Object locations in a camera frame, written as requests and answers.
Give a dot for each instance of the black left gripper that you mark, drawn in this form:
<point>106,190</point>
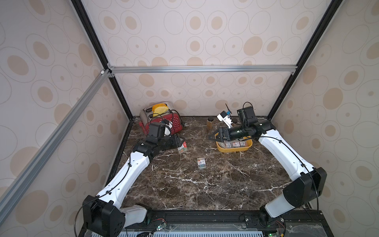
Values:
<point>176,140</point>

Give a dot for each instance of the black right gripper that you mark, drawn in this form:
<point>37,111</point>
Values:
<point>222,134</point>

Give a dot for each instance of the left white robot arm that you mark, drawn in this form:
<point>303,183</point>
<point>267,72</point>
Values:
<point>103,213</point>

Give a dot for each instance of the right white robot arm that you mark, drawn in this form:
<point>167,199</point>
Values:
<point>307,181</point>

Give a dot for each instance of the yellow plastic storage tray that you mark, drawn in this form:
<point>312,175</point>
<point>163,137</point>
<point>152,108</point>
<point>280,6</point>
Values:
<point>225,145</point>

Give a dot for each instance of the red polka dot toaster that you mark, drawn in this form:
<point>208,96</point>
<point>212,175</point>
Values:
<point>170,117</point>

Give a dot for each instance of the left cinnamon spice bottle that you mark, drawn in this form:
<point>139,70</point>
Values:
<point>209,124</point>

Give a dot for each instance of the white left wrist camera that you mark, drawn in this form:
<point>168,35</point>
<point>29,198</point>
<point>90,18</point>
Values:
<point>168,130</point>

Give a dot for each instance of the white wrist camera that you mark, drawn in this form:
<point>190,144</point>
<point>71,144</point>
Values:
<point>168,130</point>
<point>225,116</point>

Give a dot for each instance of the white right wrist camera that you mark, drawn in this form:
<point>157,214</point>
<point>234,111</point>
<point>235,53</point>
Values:
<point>225,116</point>

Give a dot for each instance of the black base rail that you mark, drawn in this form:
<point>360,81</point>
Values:
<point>196,223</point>

